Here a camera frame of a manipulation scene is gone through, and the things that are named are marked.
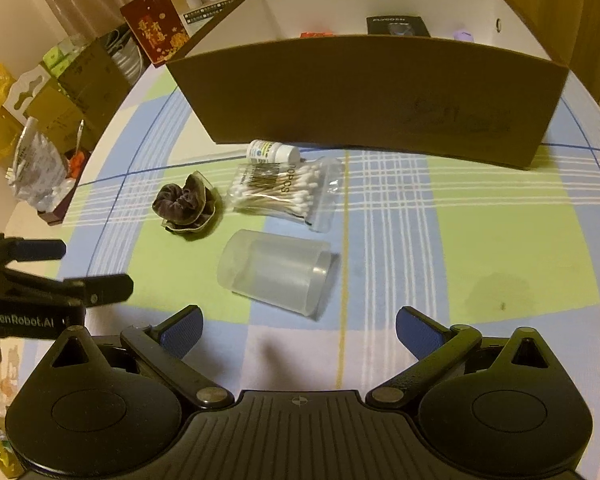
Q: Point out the black small box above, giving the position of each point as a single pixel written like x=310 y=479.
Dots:
x=397 y=25

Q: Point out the stack of metal bowls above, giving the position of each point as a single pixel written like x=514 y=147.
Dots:
x=125 y=57

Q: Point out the purple tube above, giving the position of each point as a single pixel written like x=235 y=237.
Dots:
x=464 y=35

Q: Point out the small white bottle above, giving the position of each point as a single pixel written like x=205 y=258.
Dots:
x=270 y=151

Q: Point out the bag of cotton swabs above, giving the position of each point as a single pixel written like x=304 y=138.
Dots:
x=275 y=187

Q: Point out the yellow curtain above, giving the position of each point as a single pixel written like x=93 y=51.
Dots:
x=570 y=0

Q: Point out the brown hair scrunchie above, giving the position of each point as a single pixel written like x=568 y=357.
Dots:
x=182 y=205

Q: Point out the brown cardboard carton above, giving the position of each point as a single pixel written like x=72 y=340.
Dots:
x=90 y=85

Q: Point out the crumpled plastic bag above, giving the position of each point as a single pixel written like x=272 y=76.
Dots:
x=37 y=165

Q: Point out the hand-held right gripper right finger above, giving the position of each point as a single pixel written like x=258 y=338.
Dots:
x=420 y=332

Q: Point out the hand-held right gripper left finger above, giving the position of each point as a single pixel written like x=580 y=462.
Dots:
x=182 y=332

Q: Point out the dark red tray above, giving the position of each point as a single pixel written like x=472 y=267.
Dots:
x=55 y=210

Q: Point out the white green paper packaging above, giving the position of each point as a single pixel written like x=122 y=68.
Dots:
x=35 y=80

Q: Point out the orange small item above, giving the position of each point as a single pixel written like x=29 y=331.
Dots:
x=77 y=162

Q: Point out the translucent plastic cup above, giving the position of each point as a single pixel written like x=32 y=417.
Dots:
x=275 y=270

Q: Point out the red gold printed box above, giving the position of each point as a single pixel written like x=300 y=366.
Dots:
x=157 y=25

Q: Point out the plaid cloth covered desktop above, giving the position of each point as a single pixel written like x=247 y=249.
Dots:
x=430 y=240

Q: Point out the red candy packet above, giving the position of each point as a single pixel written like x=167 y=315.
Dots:
x=317 y=34

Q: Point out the brown cardboard box white inside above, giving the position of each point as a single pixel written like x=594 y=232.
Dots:
x=370 y=95

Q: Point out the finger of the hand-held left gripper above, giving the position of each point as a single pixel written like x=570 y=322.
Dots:
x=35 y=250
x=100 y=287

